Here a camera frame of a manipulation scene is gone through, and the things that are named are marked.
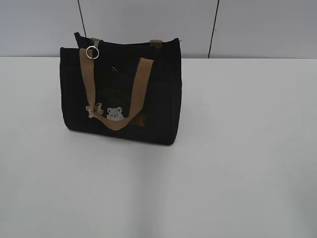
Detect black canvas tote bag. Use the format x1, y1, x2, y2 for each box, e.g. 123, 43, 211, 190
60, 33, 182, 145

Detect silver zipper pull ring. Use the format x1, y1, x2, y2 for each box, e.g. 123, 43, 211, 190
86, 38, 104, 60

